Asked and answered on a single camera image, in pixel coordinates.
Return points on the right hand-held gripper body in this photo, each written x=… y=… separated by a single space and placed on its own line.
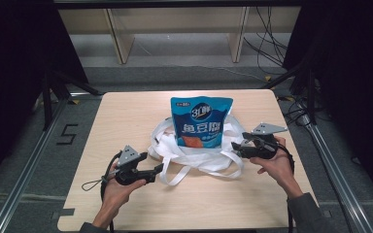
x=265 y=142

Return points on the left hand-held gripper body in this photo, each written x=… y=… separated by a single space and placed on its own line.
x=128 y=168

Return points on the white cloth tote bag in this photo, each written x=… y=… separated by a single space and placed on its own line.
x=204 y=158

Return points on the blue snack pouch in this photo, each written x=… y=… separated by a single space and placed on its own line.
x=200 y=123

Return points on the person's left hand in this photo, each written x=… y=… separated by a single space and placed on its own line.
x=119 y=194

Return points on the person's right hand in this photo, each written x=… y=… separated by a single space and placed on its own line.
x=277 y=168

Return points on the black metal stand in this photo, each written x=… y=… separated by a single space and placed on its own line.
x=50 y=97
x=307 y=87

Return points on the dark curtain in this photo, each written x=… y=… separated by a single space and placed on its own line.
x=13 y=81
x=353 y=81

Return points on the light wooden shelf unit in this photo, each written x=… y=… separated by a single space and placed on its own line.
x=181 y=29

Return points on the aluminium floor rail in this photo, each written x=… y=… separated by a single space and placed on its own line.
x=336 y=174
x=29 y=165

